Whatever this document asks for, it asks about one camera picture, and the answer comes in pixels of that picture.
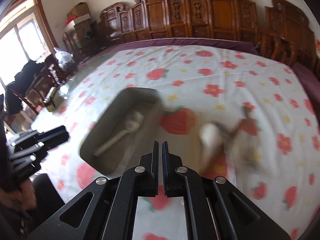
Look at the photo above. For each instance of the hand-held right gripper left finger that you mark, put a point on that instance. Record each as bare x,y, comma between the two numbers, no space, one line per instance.
155,160

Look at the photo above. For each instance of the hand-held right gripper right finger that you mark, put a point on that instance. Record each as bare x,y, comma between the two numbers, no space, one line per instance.
164,165

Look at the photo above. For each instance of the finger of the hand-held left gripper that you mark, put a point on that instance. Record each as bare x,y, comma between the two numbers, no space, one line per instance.
37,152
55,134

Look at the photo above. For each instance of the rectangular metal tray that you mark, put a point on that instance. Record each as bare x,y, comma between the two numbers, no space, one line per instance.
120,110

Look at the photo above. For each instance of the person's left hand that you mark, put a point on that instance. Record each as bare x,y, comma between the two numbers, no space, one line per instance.
23,195

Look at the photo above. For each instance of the metal lunch box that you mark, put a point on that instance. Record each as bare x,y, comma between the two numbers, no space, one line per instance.
50,100

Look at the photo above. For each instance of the black chair seat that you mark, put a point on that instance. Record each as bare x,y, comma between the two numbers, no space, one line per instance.
46,192

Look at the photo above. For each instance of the cream plastic fork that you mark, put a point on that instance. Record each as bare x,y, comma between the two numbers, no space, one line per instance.
117,138

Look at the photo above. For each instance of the dark wooden side chair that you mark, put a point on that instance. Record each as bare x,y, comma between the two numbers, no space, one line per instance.
47,80

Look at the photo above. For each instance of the black garment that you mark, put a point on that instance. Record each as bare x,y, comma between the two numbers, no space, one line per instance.
22,80

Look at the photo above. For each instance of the clear plastic bag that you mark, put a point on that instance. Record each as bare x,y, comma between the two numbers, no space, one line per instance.
63,57

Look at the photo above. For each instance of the metal fork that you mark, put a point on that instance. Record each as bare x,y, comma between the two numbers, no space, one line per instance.
251,156

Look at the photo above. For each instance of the strawberry and flower printed tablecloth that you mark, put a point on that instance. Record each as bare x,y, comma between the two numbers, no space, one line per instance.
200,80

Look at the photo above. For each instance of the glass display cabinet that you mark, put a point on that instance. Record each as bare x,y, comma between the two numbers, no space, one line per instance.
80,37

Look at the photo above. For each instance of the wood-framed window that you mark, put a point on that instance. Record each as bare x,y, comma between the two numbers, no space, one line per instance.
20,37

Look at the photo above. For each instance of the carved wooden chair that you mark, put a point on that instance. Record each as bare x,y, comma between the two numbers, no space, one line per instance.
222,10
155,12
115,25
287,22

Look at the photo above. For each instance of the cardboard box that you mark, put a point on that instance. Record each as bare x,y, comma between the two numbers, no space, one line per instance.
78,10

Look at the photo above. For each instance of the round-armed wooden chair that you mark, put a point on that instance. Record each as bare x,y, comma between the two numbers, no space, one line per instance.
277,47

